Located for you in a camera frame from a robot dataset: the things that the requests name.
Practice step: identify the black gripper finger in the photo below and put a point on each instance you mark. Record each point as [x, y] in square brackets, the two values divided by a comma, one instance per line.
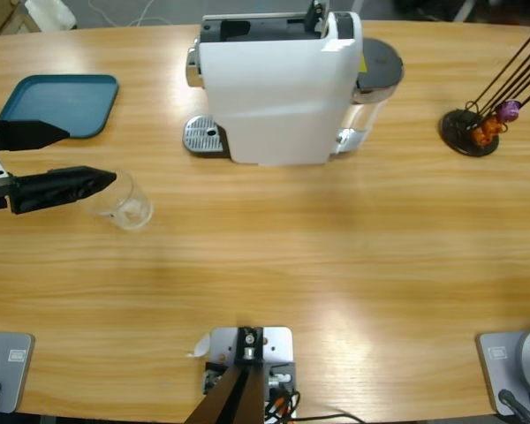
[57, 187]
[26, 134]

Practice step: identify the chrome drip tray grate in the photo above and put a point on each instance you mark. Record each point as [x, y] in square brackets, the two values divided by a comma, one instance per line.
[201, 132]

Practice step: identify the clear water tank dark lid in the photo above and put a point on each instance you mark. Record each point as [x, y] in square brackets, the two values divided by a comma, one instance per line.
[380, 62]

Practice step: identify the white furniture leg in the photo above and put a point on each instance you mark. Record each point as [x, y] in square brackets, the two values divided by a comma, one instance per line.
[358, 5]

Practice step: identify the orange coffee capsule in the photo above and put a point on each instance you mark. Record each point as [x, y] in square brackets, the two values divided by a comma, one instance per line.
[481, 137]
[494, 125]

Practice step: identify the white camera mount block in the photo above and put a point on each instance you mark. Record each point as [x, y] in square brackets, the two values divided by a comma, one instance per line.
[276, 340]

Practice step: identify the white chair base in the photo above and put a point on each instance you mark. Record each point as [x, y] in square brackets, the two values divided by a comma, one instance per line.
[468, 8]

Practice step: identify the white capsule coffee machine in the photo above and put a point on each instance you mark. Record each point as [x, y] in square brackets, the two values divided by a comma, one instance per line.
[274, 101]

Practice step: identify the purple coffee capsule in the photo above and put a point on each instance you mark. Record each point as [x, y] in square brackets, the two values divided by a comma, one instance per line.
[510, 109]

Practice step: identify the cardboard box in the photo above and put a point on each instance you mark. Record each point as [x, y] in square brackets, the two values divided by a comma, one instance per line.
[0, 17]

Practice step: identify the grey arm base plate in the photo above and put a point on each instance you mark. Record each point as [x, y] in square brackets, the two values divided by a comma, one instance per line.
[20, 380]
[494, 375]

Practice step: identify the clear glass cup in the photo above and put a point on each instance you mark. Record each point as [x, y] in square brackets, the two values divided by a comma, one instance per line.
[128, 212]

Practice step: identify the white plastic bag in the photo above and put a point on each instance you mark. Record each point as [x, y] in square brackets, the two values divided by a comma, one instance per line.
[53, 13]

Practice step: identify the teal plastic tray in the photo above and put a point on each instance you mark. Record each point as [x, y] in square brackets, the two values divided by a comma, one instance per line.
[70, 97]

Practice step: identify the black capsule holder with rods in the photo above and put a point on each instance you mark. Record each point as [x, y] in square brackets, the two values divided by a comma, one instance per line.
[452, 128]

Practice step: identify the white tape piece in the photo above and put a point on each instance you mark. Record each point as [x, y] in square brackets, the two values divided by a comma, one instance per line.
[201, 346]

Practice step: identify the dark camera post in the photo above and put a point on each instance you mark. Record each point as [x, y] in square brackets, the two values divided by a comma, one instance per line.
[238, 397]

